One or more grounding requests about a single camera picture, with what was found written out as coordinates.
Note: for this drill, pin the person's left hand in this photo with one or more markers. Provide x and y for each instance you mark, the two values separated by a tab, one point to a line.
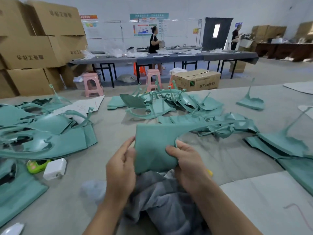
120	176

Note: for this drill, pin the person's right hand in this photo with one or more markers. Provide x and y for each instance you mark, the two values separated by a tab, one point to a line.
188	168

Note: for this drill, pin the single green plastic part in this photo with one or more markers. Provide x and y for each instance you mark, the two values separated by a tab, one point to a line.
151	146

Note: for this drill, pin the grey-blue wiping cloth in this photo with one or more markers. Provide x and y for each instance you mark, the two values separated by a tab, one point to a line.
156	203

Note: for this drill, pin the brown cardboard box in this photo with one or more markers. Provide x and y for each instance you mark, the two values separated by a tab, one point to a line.
195	80

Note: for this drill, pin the pile of green plastic parts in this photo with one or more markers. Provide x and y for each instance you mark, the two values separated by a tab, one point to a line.
39	134

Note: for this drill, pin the stack of brown cardboard boxes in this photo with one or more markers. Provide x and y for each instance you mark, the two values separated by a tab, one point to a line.
34	51

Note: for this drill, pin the person's right forearm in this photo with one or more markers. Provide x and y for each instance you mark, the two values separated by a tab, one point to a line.
222	213

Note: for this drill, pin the white power adapter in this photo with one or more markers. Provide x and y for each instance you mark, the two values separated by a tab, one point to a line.
55	169

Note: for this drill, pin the white paper sheet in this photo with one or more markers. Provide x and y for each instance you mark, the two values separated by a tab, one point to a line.
78	106

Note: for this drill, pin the green and yellow gadget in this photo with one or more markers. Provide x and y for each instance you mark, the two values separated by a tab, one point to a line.
36	166

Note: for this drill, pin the white foam sheet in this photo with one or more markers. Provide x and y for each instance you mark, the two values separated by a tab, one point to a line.
299	87
269	203

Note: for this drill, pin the pink plastic stool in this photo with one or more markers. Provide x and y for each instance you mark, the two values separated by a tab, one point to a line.
153	79
92	84

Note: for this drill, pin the orange object under table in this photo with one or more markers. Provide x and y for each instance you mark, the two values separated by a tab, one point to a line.
140	70

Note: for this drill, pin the long grey work table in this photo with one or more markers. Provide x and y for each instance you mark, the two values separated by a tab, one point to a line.
166	58

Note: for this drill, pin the white oval plastic piece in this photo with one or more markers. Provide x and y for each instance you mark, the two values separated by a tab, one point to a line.
12	229

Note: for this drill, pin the heap of clear plastic bags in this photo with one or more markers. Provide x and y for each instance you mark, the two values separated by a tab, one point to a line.
112	52

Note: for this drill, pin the dark door with window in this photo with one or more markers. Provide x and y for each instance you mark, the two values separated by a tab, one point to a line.
216	34

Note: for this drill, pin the colourful wall poster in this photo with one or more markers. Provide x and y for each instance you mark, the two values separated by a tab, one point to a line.
144	29

